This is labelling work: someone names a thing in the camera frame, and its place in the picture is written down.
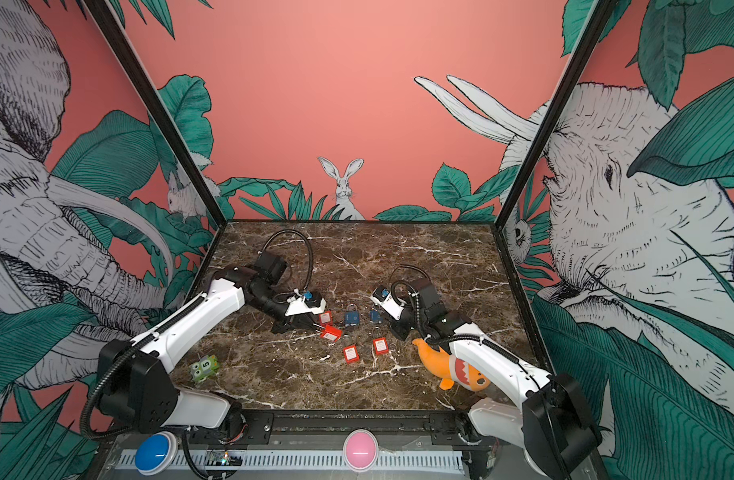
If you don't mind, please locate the red padlock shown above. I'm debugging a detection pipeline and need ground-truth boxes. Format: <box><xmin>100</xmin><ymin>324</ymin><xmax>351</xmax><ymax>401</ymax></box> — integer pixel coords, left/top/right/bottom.
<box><xmin>343</xmin><ymin>345</ymin><xmax>360</xmax><ymax>364</ymax></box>
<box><xmin>318</xmin><ymin>311</ymin><xmax>333</xmax><ymax>326</ymax></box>
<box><xmin>373</xmin><ymin>337</ymin><xmax>390</xmax><ymax>356</ymax></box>
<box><xmin>320</xmin><ymin>324</ymin><xmax>343</xmax><ymax>342</ymax></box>

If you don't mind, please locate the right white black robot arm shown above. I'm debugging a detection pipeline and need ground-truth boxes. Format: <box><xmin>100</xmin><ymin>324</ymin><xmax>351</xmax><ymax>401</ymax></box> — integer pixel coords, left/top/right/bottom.
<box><xmin>371</xmin><ymin>272</ymin><xmax>602</xmax><ymax>479</ymax></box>

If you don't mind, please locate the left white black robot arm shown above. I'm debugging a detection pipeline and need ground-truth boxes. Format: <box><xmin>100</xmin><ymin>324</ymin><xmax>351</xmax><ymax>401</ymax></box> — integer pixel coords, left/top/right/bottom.
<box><xmin>80</xmin><ymin>229</ymin><xmax>326</xmax><ymax>444</ymax></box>

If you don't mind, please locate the orange shark plush toy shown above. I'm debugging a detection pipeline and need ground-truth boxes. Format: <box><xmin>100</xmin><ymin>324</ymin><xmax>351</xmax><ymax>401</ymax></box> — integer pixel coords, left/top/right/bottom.
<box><xmin>412</xmin><ymin>338</ymin><xmax>491</xmax><ymax>392</ymax></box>

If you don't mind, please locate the green number block toy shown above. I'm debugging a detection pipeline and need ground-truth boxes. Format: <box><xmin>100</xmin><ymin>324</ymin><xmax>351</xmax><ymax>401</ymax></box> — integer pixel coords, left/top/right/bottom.
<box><xmin>189</xmin><ymin>355</ymin><xmax>220</xmax><ymax>384</ymax></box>

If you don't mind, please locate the pink push button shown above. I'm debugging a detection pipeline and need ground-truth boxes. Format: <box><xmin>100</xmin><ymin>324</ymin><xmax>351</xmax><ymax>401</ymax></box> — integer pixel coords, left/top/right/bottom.
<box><xmin>342</xmin><ymin>429</ymin><xmax>380</xmax><ymax>473</ymax></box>

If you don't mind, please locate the white vented strip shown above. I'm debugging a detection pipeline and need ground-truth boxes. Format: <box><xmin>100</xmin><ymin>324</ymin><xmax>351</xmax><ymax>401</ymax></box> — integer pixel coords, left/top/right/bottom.
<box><xmin>114</xmin><ymin>449</ymin><xmax>466</xmax><ymax>473</ymax></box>

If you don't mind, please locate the blue push button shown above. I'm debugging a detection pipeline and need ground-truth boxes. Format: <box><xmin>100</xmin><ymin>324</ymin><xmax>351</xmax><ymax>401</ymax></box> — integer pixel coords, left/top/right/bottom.
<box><xmin>134</xmin><ymin>431</ymin><xmax>178</xmax><ymax>476</ymax></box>

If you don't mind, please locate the black front mounting rail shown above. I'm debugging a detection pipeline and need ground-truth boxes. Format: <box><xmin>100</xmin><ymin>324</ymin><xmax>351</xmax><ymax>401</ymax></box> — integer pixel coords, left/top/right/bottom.
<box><xmin>102</xmin><ymin>409</ymin><xmax>590</xmax><ymax>448</ymax></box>

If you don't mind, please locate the right black frame post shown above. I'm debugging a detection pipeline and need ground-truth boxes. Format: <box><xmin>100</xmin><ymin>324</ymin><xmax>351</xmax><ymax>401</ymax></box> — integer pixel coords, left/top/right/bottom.
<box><xmin>495</xmin><ymin>0</ymin><xmax>617</xmax><ymax>232</ymax></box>

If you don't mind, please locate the black frame post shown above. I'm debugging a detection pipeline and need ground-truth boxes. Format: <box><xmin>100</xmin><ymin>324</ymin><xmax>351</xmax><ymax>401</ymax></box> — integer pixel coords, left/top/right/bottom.
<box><xmin>83</xmin><ymin>0</ymin><xmax>228</xmax><ymax>228</ymax></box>
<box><xmin>495</xmin><ymin>0</ymin><xmax>617</xmax><ymax>232</ymax></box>

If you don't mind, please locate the left black frame post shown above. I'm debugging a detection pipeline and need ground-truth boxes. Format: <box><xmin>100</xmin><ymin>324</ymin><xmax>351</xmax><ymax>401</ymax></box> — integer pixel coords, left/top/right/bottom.
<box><xmin>83</xmin><ymin>0</ymin><xmax>228</xmax><ymax>228</ymax></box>

